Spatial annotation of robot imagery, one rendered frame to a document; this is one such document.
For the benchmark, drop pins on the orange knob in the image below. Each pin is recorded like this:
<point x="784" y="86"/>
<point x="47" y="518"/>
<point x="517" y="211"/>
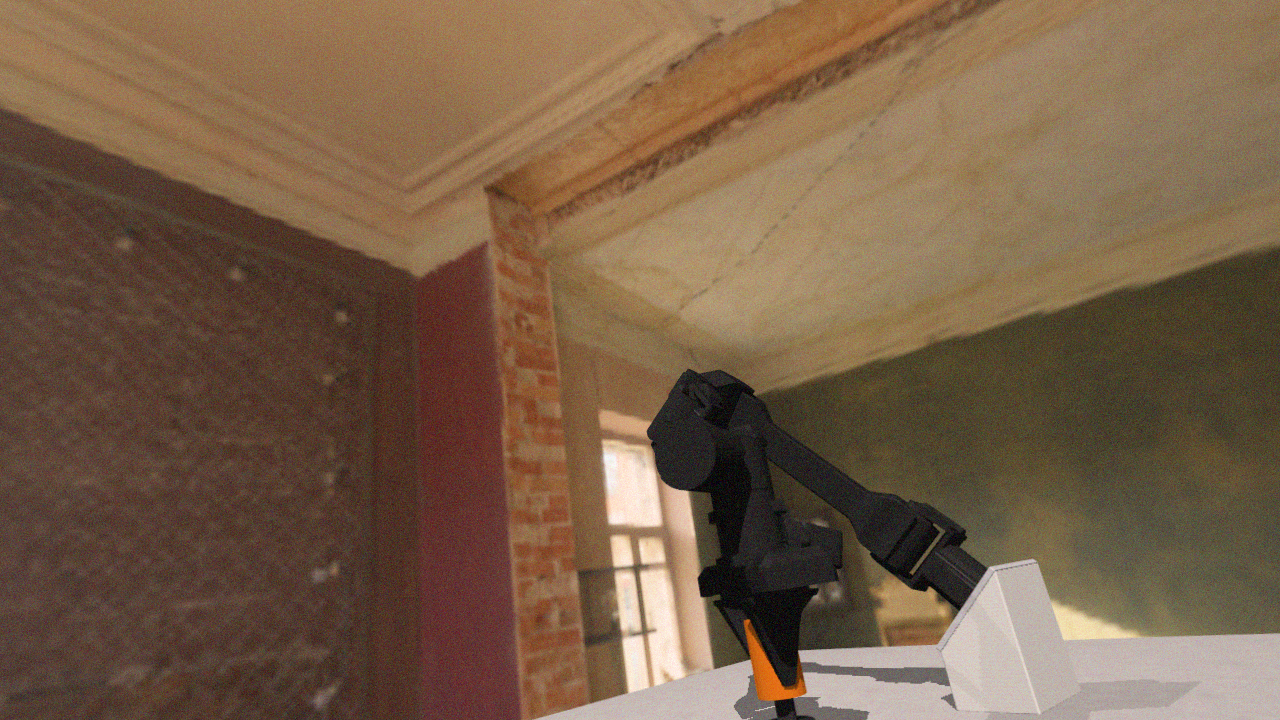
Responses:
<point x="768" y="685"/>

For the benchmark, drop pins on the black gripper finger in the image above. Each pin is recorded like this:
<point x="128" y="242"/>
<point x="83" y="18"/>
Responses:
<point x="734" y="614"/>
<point x="776" y="620"/>

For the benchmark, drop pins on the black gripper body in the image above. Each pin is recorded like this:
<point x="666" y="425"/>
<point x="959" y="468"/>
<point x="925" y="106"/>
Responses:
<point x="754" y="558"/>

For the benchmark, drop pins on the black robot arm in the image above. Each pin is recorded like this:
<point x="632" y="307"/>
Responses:
<point x="713" y="435"/>

